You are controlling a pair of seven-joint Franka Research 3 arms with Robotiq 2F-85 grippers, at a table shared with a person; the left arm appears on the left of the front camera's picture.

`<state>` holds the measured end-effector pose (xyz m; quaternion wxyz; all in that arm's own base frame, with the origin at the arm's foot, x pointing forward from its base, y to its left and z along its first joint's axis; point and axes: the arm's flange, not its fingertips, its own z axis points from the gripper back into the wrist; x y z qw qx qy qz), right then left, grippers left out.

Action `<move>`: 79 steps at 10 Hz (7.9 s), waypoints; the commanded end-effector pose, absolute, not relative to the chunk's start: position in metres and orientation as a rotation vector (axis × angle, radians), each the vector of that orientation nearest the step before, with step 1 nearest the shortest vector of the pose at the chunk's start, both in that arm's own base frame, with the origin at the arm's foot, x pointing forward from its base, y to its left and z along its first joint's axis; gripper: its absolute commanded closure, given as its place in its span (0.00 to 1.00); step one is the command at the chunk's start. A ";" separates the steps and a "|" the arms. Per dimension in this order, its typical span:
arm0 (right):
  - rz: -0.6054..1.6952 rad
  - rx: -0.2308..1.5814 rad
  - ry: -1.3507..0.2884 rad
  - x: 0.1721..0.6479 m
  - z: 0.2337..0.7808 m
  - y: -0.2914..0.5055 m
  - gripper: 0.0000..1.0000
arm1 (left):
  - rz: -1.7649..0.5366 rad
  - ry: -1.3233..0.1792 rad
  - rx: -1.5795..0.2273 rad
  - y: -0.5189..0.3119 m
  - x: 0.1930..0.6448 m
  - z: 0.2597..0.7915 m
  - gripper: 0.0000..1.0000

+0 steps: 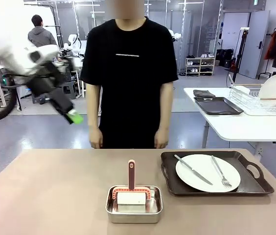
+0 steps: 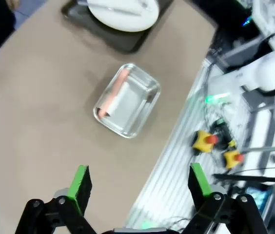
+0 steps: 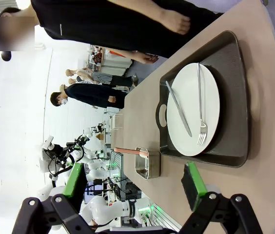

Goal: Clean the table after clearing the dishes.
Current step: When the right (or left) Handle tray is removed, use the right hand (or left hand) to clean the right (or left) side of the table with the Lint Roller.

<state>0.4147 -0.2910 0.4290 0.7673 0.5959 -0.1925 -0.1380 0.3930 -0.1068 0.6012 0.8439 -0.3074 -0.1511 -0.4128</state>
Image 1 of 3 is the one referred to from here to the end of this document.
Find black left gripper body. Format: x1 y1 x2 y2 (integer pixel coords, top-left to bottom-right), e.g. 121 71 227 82
26 61 67 98

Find pink handled lint roller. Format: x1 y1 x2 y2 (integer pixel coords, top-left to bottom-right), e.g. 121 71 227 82
111 159 152 212

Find dark grey cloth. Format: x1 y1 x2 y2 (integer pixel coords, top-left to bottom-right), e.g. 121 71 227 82
193 89 216 100

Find cream white plate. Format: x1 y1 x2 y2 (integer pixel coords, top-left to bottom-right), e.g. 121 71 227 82
258 74 276 108

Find person's left forearm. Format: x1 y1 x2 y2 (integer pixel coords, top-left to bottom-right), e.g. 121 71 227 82
156 97 173 132

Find person's right forearm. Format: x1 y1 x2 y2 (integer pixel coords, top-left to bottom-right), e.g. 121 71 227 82
86 97 102 130

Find person's right hand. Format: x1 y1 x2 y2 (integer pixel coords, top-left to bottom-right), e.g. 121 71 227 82
89 127 104 149

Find person's left hand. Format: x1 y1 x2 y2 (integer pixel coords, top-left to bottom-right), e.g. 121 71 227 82
154 129 169 149

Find grey step stool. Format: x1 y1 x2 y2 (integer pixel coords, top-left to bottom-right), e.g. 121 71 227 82
61 82 77 100

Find person in grey hoodie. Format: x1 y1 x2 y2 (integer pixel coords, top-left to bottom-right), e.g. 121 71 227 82
27 14 58 48

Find white desk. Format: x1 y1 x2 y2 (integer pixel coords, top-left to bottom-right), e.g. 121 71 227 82
0 65 23 112

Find person in black t-shirt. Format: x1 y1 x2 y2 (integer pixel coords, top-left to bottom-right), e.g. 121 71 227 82
80 0 179 150

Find white backdrop board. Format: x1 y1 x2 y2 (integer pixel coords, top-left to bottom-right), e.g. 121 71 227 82
0 0 61 49

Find steel rectangular container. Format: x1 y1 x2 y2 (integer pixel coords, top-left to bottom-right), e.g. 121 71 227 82
105 185 163 224

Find silver table knife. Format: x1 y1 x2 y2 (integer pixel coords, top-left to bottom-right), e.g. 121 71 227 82
174 154 213 186

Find wooden shoe rack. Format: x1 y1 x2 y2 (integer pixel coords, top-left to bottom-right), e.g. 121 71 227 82
185 57 216 77

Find large white plate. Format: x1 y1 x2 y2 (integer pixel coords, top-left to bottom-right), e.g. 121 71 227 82
175 153 241 193

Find black flat tray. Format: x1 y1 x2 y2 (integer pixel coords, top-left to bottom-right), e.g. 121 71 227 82
193 96 244 116

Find silver fork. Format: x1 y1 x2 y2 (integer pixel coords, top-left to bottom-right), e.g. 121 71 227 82
210 155 233 189

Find black bags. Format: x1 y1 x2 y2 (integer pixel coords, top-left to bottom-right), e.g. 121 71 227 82
215 48 234 69

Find white cutlery holder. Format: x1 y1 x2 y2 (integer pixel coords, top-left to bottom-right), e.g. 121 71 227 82
233 85 251 97

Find black light stand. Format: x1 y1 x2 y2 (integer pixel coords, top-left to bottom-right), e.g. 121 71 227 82
230 27 251 86

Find white side table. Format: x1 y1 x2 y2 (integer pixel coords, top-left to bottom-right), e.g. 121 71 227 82
184 87 276 157

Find grey door panel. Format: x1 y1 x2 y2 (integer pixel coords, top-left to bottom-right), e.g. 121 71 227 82
238 10 271 79

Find orange jacket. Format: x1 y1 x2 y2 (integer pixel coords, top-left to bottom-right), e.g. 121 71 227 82
264 31 276 61

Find dark brown handled tray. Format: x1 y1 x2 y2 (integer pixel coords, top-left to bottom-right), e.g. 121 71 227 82
161 150 275 197

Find white wire dish rack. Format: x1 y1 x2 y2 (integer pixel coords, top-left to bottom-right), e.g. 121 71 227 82
228 83 276 116

